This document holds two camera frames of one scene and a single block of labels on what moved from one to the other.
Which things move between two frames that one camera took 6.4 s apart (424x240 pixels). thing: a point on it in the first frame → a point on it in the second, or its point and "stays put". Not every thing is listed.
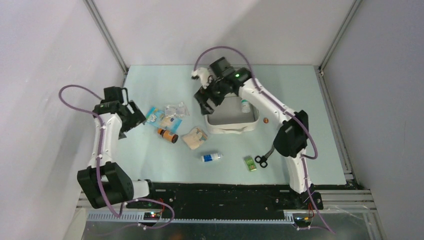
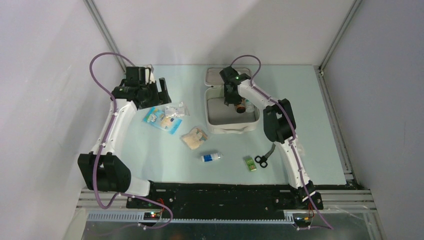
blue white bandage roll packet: [211, 157] stays put
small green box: [250, 164] stays put
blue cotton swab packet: [162, 119] stays put
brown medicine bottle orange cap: [165, 134] → [241, 108]
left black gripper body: [122, 124] → [150, 94]
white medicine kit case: [228, 118] stays put
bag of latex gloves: [195, 138] stays put
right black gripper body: [215, 88] → [231, 98]
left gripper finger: [138, 117] → [163, 97]
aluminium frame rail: [351, 197] stays put
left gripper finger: [121, 135] → [163, 84]
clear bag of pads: [176, 111] stays put
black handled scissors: [262, 160] stays put
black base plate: [226, 197] stays put
